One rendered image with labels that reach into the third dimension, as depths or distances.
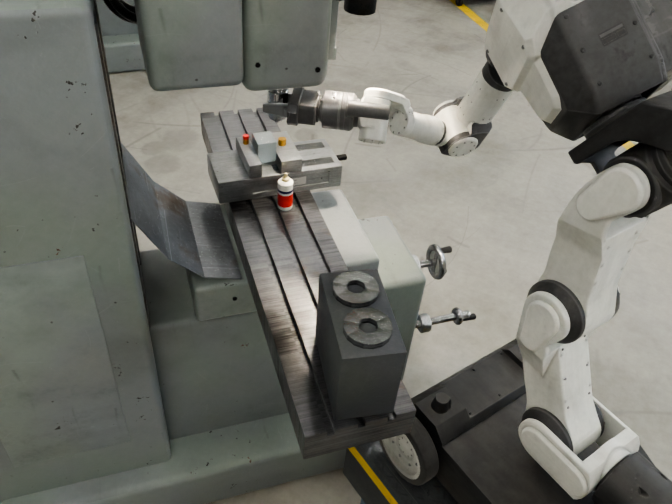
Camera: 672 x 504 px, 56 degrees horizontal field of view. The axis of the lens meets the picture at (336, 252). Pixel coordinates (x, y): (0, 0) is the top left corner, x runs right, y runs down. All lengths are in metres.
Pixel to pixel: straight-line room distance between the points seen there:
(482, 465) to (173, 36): 1.20
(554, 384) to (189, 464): 1.10
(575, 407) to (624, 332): 1.45
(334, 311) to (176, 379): 0.78
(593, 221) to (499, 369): 0.71
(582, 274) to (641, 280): 1.98
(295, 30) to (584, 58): 0.56
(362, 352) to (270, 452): 0.98
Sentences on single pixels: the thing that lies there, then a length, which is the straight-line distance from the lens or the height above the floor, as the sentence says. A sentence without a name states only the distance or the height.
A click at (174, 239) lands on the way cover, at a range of 1.61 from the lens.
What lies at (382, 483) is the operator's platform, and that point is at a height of 0.40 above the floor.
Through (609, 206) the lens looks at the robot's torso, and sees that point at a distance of 1.20.
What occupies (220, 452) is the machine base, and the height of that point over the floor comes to 0.20.
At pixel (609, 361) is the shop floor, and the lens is 2.86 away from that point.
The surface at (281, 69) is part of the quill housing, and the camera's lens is 1.38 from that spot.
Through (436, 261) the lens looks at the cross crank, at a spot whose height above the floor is 0.63.
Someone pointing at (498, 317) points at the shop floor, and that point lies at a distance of 2.83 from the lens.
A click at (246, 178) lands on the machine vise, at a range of 1.70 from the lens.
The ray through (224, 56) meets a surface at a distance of 1.32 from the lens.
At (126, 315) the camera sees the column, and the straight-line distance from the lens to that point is 1.54.
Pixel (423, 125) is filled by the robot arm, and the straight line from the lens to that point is 1.58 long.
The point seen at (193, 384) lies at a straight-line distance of 1.89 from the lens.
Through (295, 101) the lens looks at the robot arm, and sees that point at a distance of 1.48.
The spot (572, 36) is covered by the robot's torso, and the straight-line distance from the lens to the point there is 1.17.
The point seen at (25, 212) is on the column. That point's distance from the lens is 1.34.
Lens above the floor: 1.96
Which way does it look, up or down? 41 degrees down
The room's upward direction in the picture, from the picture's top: 6 degrees clockwise
